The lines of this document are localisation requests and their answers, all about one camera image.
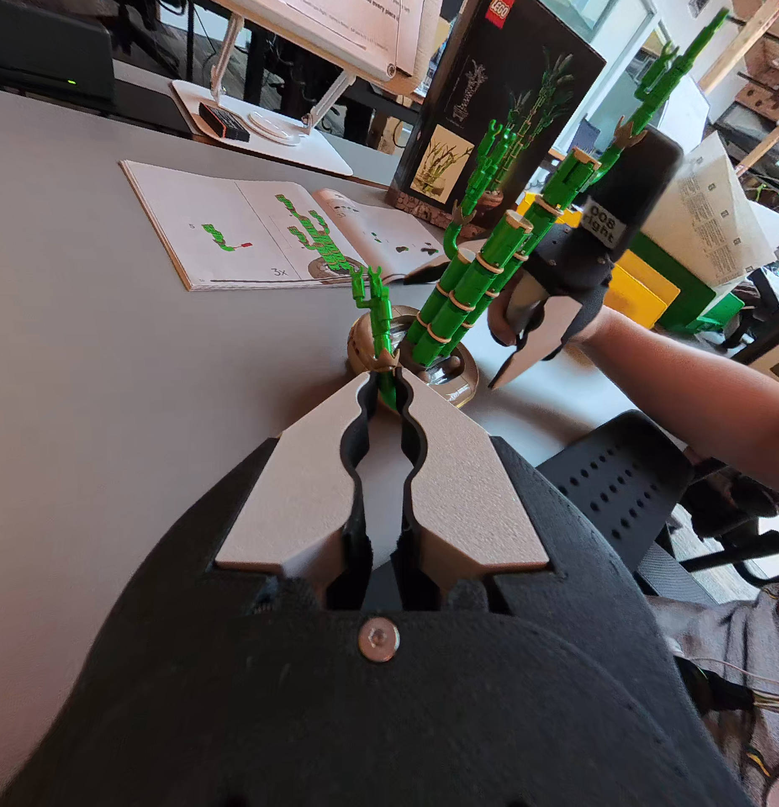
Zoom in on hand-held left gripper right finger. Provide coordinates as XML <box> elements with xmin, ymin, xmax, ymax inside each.
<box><xmin>397</xmin><ymin>370</ymin><xmax>550</xmax><ymax>609</ymax></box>

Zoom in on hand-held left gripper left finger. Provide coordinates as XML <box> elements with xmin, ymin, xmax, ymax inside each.
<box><xmin>214</xmin><ymin>372</ymin><xmax>372</xmax><ymax>609</ymax></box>

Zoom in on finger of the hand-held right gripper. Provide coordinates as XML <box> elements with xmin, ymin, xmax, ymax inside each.
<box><xmin>403</xmin><ymin>258</ymin><xmax>457</xmax><ymax>286</ymax></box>
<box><xmin>488</xmin><ymin>299</ymin><xmax>587</xmax><ymax>390</ymax></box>

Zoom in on green lego bamboo plant model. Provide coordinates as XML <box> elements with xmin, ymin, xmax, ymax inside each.
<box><xmin>346</xmin><ymin>6</ymin><xmax>734</xmax><ymax>411</ymax></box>

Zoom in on green lego bamboo sprig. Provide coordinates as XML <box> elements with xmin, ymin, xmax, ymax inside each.
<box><xmin>349</xmin><ymin>265</ymin><xmax>401</xmax><ymax>411</ymax></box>

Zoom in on person's right forearm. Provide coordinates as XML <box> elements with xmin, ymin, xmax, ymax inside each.
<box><xmin>577</xmin><ymin>308</ymin><xmax>779</xmax><ymax>498</ymax></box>

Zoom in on lego instruction booklet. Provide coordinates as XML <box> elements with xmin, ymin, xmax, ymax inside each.
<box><xmin>120</xmin><ymin>159</ymin><xmax>453</xmax><ymax>293</ymax></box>

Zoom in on black lego set box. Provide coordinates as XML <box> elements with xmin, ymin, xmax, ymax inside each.
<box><xmin>385</xmin><ymin>0</ymin><xmax>608</xmax><ymax>243</ymax></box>

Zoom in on person's right hand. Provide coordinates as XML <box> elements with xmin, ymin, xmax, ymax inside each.
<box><xmin>488</xmin><ymin>293</ymin><xmax>523</xmax><ymax>349</ymax></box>

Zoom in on folded printed leaflet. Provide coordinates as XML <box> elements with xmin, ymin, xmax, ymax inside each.
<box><xmin>642</xmin><ymin>129</ymin><xmax>779</xmax><ymax>288</ymax></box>

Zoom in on stack of yellow plastic bins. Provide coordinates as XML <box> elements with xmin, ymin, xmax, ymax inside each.
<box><xmin>518</xmin><ymin>192</ymin><xmax>681</xmax><ymax>330</ymax></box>

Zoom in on green plastic bins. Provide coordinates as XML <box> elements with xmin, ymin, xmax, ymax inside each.
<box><xmin>629</xmin><ymin>230</ymin><xmax>747</xmax><ymax>337</ymax></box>

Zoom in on black perforated chair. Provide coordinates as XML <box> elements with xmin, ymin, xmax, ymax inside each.
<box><xmin>537</xmin><ymin>409</ymin><xmax>779</xmax><ymax>606</ymax></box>

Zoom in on white book stand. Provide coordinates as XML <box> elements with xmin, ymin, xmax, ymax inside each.
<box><xmin>170</xmin><ymin>0</ymin><xmax>444</xmax><ymax>179</ymax></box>

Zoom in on printed paper sheet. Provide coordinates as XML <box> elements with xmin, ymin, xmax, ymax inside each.
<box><xmin>279</xmin><ymin>0</ymin><xmax>429</xmax><ymax>71</ymax></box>

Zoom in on small black box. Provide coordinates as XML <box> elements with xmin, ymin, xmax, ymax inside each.
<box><xmin>198</xmin><ymin>103</ymin><xmax>252</xmax><ymax>144</ymax></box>

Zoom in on person in grey shirt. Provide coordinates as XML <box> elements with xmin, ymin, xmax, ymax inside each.
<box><xmin>644</xmin><ymin>583</ymin><xmax>779</xmax><ymax>807</ymax></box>

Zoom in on black electronic device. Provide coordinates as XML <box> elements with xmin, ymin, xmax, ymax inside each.
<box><xmin>0</xmin><ymin>0</ymin><xmax>116</xmax><ymax>118</ymax></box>

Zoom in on thin coloured wires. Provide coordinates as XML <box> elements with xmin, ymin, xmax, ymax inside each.
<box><xmin>676</xmin><ymin>656</ymin><xmax>779</xmax><ymax>717</ymax></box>

